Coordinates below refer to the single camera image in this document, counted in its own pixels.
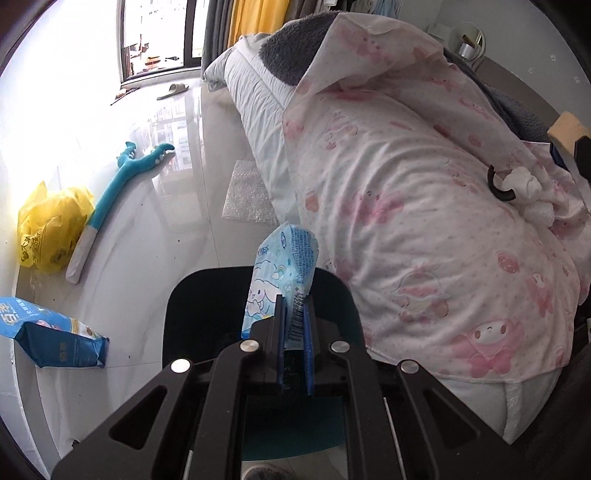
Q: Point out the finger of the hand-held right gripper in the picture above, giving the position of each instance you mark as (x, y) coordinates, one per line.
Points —
(579, 161)

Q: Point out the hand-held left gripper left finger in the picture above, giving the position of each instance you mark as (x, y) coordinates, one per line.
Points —
(279, 344)

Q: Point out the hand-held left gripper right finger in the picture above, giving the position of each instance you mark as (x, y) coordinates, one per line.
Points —
(310, 350)

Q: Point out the blue printed tissue packet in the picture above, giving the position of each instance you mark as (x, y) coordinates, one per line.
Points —
(281, 258)

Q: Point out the dark plastic trash bin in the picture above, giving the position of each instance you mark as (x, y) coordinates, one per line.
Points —
(203, 300)

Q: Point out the dark tape roll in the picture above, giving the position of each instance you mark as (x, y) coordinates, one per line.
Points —
(490, 182)

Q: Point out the beige upholstered headboard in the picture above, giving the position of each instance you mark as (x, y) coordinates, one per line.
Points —
(531, 83)

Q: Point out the bubble wrap sheet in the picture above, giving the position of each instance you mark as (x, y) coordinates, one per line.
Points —
(247, 194)

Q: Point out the white cylinder lamp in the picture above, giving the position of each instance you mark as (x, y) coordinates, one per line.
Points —
(468, 50)

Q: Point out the pink printed blanket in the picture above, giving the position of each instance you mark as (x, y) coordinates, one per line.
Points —
(415, 230)

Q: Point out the round white mirror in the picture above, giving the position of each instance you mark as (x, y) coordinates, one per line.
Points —
(468, 32)

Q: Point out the blue dinosaur plush stick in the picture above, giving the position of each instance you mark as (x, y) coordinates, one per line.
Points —
(111, 198)

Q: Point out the blue printed bag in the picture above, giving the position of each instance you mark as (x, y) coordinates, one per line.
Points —
(55, 339)

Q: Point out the light blue hanging garment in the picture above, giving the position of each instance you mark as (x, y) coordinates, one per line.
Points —
(385, 4)

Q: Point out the white duvet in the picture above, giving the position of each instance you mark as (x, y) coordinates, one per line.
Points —
(258, 92)

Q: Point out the yellow plastic bag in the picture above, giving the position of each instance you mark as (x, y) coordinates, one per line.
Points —
(51, 226)

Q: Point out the grey slipper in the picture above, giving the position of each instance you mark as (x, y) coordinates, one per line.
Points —
(173, 91)

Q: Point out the grey fleece blanket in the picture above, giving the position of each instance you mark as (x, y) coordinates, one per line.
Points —
(295, 46)

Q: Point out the grey curtain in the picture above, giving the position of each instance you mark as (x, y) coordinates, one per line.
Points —
(214, 23)
(302, 9)

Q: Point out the black framed glass door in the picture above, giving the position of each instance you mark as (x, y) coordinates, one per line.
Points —
(189, 32)

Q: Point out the yellow curtain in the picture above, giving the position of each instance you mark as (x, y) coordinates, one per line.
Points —
(254, 18)

